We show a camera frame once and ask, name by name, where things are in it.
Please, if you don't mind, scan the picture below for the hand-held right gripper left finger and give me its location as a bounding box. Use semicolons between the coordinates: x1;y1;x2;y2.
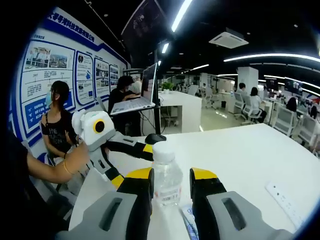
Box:
56;166;155;240

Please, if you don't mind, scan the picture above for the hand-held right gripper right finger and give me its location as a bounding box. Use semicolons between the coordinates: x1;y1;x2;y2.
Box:
189;167;293;240

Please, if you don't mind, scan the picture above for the blue white wipes packet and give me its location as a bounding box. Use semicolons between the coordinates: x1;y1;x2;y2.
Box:
178;203;201;240

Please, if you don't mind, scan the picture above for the clear plastic water bottle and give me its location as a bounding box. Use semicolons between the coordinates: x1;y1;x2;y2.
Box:
151;141;184;207

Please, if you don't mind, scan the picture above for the person's left hand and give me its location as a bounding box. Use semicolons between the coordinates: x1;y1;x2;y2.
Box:
66;141;90;174

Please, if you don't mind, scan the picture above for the round black object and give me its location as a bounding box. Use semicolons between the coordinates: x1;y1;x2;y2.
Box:
144;133;167;145

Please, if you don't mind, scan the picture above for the white table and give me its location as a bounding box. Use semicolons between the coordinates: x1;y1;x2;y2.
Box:
68;122;320;240

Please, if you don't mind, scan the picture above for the white laptop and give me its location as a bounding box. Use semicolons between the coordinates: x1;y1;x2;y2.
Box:
109;62;159;116

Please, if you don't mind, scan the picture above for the white power strip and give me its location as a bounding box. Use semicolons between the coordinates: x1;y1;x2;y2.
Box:
264;181;308;230

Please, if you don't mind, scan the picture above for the white counter desk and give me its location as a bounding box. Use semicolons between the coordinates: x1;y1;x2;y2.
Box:
159;90;203;133

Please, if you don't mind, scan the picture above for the person's dark clothing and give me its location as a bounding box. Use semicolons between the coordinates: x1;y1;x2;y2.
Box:
0;129;71;240

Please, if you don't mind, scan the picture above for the white office chair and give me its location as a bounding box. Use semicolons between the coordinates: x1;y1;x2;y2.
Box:
272;106;298;137
297;114;319;149
241;95;263;125

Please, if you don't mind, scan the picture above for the large dark hanging screen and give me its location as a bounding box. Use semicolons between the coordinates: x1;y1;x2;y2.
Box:
121;0;176;70

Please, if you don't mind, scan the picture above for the ceiling air conditioner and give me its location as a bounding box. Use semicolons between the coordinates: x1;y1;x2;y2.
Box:
208;27;250;49

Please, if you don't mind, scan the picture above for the long ceiling light strip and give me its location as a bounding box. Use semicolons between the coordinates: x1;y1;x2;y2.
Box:
223;52;320;63

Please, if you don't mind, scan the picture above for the gold bracelet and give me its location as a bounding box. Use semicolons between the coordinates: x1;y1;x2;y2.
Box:
62;159;74;176

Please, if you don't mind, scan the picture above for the blue white wall poster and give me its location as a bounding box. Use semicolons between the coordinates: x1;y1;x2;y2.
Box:
9;9;131;148

